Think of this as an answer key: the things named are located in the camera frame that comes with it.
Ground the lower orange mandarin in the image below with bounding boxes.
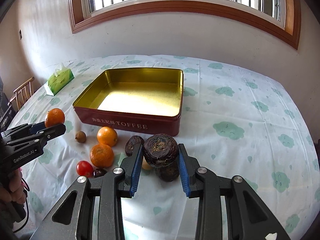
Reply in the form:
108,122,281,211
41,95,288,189
90,144,114,168

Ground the white cloud pattern tablecloth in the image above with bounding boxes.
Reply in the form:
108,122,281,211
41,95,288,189
11,55,319,239

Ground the tan longan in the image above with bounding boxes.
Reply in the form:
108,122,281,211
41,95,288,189
142,158,152,171

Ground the orange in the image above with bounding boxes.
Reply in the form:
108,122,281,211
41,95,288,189
44,108,65,128
97,126,118,147

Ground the black cable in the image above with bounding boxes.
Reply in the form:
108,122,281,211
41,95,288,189
12,177,30,234

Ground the brown longan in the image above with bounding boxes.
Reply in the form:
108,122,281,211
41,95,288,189
75,131,87,144

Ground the wooden framed window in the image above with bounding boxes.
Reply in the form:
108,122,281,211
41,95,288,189
67,0,301,49

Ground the red gold toffee tin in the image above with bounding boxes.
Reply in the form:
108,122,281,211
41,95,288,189
73,67,184,137

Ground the wooden chair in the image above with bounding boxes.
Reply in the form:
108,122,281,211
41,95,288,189
1,76,35,131

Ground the red cherry tomato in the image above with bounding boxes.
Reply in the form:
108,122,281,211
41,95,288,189
76,160,94,178

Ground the left hand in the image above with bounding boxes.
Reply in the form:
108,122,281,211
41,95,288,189
0,168,26,211

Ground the dark purple cherry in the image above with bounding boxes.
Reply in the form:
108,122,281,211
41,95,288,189
93,168,107,178

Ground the green tissue pack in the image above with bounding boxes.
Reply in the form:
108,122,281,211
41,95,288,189
44,63,74,96

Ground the dark wrinkled date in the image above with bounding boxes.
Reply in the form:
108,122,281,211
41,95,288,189
125,135,144,157

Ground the wrinkled dark passion fruit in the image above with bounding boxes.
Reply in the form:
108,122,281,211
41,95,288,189
144,134,178,168

